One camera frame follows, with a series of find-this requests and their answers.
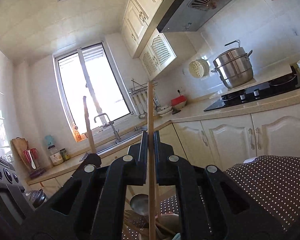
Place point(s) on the metal spoon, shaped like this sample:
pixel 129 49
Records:
pixel 138 203

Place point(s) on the pale blue bottle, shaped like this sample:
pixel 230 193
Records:
pixel 50 141

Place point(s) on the metal kitchen ladle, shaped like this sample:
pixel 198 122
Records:
pixel 156 102
pixel 141 110

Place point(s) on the small dark green jar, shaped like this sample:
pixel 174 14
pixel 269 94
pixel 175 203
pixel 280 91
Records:
pixel 65 155

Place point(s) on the black gas stove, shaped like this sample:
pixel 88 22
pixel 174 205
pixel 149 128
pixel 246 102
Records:
pixel 265 91

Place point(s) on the red utensil holder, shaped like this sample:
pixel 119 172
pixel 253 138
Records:
pixel 27 158

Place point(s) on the stack of white bowls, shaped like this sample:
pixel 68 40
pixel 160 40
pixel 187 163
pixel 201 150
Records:
pixel 165 110

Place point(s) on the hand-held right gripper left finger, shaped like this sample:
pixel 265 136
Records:
pixel 143 155

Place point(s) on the grey range hood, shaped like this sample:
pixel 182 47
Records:
pixel 185 12

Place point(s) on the window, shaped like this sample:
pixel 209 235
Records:
pixel 72 87

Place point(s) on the steel sink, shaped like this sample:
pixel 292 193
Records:
pixel 120 143

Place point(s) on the white spatula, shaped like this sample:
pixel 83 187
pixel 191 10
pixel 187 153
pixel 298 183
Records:
pixel 33 160

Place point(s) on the cream base cabinets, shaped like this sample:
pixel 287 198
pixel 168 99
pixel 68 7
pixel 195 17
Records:
pixel 227 140

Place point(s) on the small lattice door cabinet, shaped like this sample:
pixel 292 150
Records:
pixel 160 48

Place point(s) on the bunch of wooden chopsticks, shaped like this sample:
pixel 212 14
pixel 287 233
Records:
pixel 133 221

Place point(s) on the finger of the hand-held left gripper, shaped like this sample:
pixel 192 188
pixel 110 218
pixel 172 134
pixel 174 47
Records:
pixel 93 158

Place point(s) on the steel faucet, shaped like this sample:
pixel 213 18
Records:
pixel 115 130

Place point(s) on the grey appliance with round knobs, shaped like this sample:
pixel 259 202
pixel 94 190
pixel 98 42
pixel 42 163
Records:
pixel 5 172

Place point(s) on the orange bottle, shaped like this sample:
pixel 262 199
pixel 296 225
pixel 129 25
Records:
pixel 77 135

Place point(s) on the wooden cutting board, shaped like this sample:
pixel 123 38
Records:
pixel 18 150

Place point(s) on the cream wall cabinets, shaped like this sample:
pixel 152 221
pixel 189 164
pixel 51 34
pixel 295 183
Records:
pixel 140 17

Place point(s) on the clear jar cream label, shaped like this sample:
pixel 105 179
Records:
pixel 56 156

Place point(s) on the steel steamer pot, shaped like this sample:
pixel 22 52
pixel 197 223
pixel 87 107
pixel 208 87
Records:
pixel 235 72

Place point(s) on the wall utensil rack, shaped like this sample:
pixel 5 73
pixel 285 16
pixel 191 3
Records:
pixel 140 89

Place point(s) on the red container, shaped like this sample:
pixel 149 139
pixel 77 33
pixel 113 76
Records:
pixel 178 102

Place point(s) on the long wooden chopstick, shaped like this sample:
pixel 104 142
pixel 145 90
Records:
pixel 151 110
pixel 88 125

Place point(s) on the brown polka dot tablecloth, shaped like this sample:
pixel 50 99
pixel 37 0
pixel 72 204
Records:
pixel 265 185

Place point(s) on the cream perforated steamer plate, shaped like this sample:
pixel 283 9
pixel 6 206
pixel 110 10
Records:
pixel 197 68

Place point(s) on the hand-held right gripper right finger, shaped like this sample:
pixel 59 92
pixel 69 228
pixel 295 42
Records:
pixel 157 155

